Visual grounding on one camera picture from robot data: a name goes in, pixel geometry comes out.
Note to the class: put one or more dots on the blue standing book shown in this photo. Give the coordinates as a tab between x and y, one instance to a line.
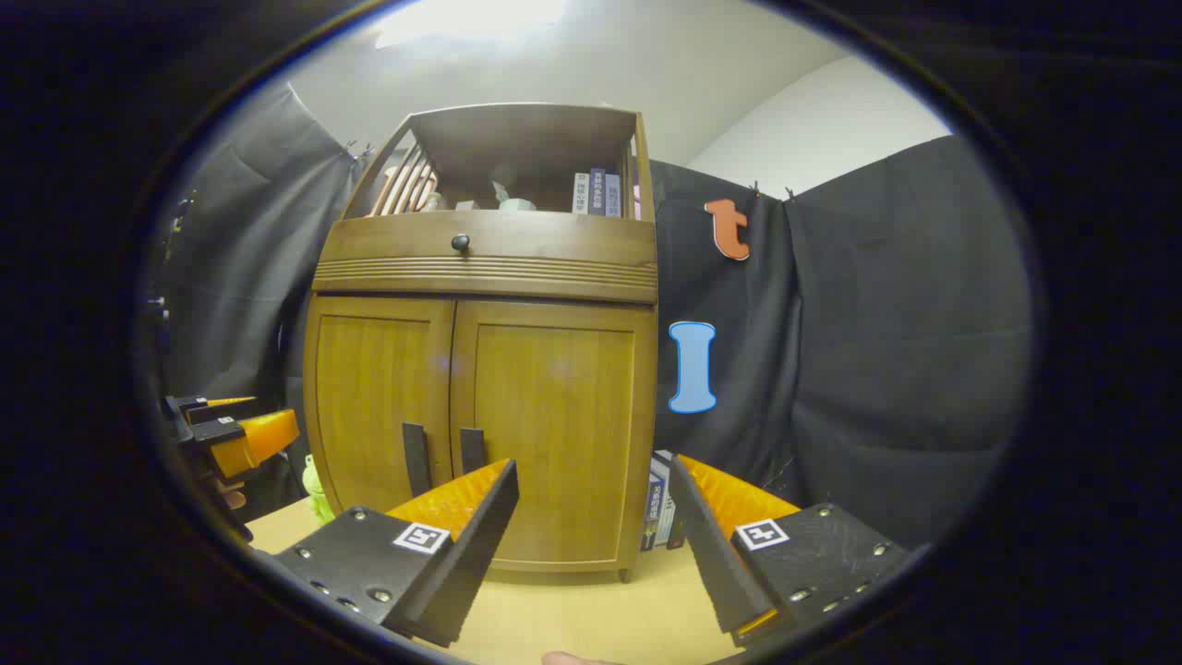
650	517

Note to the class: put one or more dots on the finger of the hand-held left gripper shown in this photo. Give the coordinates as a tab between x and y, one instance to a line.
259	439
199	405

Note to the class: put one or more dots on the black backdrop cloth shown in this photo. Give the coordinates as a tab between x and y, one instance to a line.
877	351

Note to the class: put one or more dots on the white shelf book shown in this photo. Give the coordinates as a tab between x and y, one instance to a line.
581	194

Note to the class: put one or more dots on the green frog plush toy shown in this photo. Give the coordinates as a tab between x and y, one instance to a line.
319	494

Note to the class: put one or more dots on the grey blue shelf book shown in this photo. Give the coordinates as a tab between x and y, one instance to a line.
613	196

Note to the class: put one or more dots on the pale green ornament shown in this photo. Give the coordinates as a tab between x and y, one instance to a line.
517	199

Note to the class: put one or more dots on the wooden double-door shoe cabinet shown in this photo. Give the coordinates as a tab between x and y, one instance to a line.
480	277

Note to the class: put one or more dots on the wooden cabinet door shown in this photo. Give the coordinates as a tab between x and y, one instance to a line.
563	397
369	388

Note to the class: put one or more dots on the black drawer knob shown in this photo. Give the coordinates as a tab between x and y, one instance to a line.
460	243

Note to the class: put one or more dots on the dark blue shelf book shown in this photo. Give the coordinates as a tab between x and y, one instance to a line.
597	192

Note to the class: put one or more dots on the grey standing book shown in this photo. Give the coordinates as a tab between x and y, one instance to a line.
663	503

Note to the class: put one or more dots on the wooden cabinet drawer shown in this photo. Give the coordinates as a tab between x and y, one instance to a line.
554	245

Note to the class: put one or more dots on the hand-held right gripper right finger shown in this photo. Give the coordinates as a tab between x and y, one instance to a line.
716	563

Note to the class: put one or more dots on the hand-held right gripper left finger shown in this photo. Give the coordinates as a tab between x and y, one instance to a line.
480	554

